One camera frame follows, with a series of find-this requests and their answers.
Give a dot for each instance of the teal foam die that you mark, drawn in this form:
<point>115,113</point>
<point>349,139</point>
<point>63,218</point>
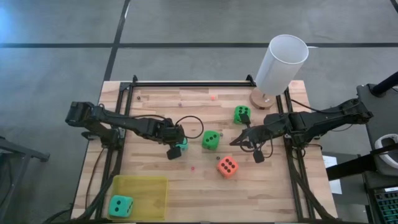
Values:
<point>119,208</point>
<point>184,147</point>

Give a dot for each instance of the white paper sheet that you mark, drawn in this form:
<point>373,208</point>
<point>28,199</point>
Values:
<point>329,163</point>

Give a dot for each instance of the white rounded device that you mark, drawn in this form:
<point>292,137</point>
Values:
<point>381,143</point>

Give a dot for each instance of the orange foam die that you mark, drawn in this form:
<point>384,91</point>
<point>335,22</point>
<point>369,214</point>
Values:
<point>227,172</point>

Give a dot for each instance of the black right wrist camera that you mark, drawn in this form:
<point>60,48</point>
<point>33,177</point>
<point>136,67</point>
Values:
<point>259,157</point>

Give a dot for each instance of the black equipment cart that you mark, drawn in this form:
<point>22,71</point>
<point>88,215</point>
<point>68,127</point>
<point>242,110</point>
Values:
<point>382,115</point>

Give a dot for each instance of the white lamp with wooden base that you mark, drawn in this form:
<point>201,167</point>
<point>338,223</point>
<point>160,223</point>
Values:
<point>280,68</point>

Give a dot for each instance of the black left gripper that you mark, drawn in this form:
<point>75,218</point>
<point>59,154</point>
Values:
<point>169,132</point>

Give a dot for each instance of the green foam die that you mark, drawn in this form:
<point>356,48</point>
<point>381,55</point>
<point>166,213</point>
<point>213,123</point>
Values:
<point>237,118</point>
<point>209,143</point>

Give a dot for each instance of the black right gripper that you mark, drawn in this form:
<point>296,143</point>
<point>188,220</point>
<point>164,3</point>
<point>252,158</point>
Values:
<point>273,129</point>

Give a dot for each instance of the yellow translucent plastic bin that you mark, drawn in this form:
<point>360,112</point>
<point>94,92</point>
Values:
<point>149,199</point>

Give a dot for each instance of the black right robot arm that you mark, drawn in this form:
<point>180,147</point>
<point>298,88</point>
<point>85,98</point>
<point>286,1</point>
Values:
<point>326,119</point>

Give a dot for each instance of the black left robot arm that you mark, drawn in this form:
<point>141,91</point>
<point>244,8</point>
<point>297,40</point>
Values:
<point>124,122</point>

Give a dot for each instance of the black metal floor stand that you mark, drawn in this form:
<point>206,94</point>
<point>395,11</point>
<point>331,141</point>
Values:
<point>25,152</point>

